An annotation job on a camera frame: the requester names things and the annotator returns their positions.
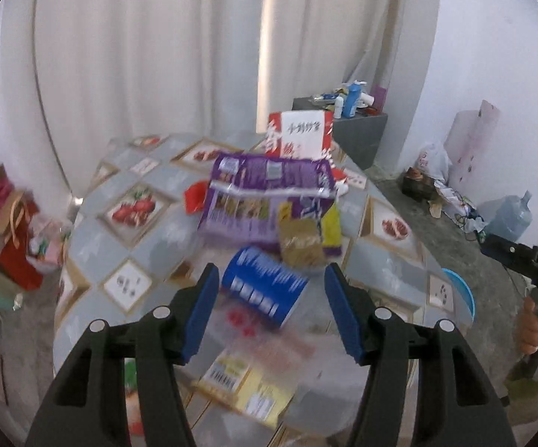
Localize Pepsi plastic bottle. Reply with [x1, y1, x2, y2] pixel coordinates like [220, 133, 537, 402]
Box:
[189, 236, 316, 336]

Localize purple snack bag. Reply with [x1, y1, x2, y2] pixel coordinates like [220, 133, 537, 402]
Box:
[198, 152, 343, 256]

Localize blue mesh trash basket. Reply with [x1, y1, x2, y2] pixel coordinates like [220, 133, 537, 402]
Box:
[442, 269, 476, 321]

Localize person's right hand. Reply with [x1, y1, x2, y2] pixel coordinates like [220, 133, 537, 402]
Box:
[515, 297, 538, 355]

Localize large water jug on floor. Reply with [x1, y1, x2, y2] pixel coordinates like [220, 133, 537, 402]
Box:
[478, 191, 532, 242]

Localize dark brown box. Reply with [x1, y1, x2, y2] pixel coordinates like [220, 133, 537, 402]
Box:
[401, 167, 439, 202]

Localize white plastic bag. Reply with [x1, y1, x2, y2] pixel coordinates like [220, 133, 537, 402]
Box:
[414, 142, 452, 183]

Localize clear plastic bag red flowers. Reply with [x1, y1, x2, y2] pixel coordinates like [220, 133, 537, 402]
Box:
[206, 297, 368, 405]

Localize yellow snack wrapper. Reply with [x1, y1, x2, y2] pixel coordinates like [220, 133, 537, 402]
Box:
[193, 349, 300, 428]

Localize red gift bag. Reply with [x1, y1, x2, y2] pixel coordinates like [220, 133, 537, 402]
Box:
[0, 190, 43, 291]

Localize grey cabinet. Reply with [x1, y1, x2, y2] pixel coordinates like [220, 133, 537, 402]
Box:
[292, 97, 388, 171]

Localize blue detergent bottle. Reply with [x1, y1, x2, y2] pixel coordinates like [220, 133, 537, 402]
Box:
[341, 81, 362, 118]

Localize red crumpled wrapper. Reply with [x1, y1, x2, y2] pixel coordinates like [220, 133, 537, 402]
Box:
[183, 181, 209, 215]

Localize red white carton box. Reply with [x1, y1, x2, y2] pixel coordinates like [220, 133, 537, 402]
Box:
[265, 110, 334, 161]

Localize fruit pattern tablecloth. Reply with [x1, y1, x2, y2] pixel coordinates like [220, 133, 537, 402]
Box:
[53, 133, 473, 446]

